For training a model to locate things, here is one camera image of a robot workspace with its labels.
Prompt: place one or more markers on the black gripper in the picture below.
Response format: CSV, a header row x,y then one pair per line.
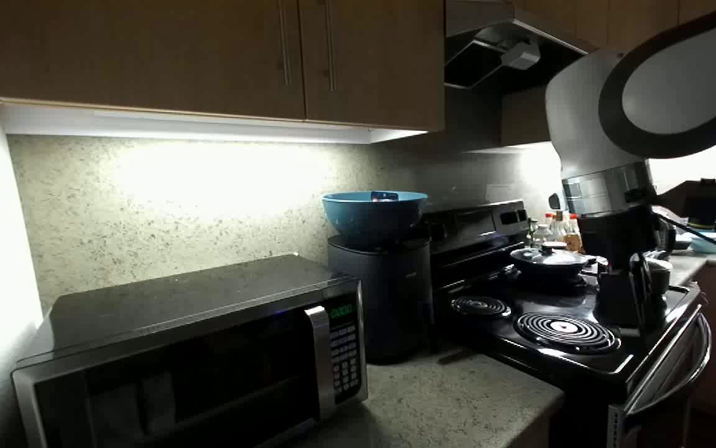
x,y
623,238

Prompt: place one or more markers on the blue bowl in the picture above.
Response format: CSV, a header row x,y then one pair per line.
x,y
373,218

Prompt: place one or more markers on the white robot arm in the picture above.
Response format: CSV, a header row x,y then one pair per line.
x,y
590,116

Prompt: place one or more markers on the orange bottle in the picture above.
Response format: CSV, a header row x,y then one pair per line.
x,y
573,234

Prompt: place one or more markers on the black frying pan with lid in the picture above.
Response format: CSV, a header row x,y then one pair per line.
x,y
551,261

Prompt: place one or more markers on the clear bottle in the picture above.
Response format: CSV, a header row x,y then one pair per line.
x,y
554,228

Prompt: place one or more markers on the black electric stove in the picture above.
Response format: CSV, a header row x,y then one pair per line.
x,y
541,350

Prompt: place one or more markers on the dark cylindrical container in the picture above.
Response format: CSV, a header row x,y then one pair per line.
x,y
383,300

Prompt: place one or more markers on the blue snack bag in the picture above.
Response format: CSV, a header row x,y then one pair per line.
x,y
383,194

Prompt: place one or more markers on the wooden upper cabinet door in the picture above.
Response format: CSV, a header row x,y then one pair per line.
x,y
143,51
641,21
373,59

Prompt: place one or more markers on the stainless steel microwave oven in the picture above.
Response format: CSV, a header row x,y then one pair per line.
x,y
210,364

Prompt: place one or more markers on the under-cabinet light strip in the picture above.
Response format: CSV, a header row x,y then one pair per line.
x,y
210,125

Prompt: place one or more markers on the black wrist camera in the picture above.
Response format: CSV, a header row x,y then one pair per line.
x,y
702,202

